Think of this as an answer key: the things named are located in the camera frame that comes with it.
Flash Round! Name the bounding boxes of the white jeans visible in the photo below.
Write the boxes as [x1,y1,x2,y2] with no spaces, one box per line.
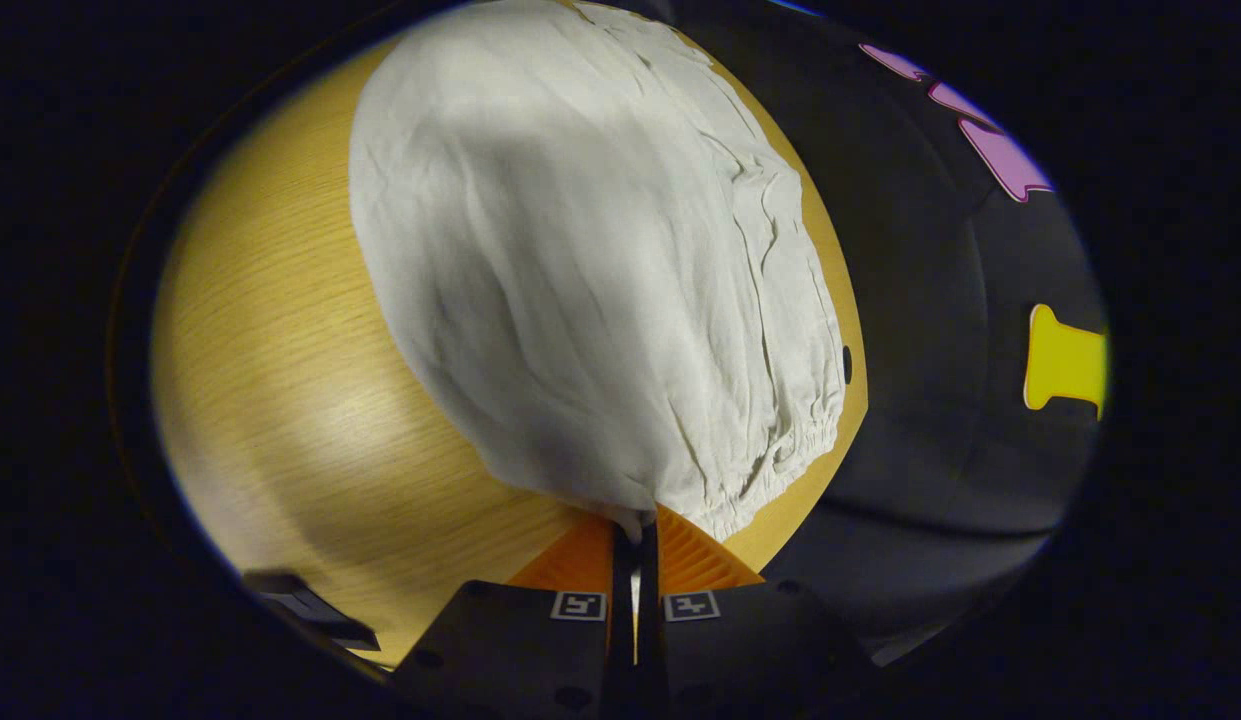
[347,0,850,547]

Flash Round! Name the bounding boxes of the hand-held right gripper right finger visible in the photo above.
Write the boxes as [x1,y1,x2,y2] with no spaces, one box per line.
[637,504,873,720]

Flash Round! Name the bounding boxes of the black backdrop cloth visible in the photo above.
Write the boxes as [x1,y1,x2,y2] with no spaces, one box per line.
[670,0,1112,663]

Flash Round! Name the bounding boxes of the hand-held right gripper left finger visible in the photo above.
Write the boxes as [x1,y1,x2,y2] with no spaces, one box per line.
[394,514,638,720]

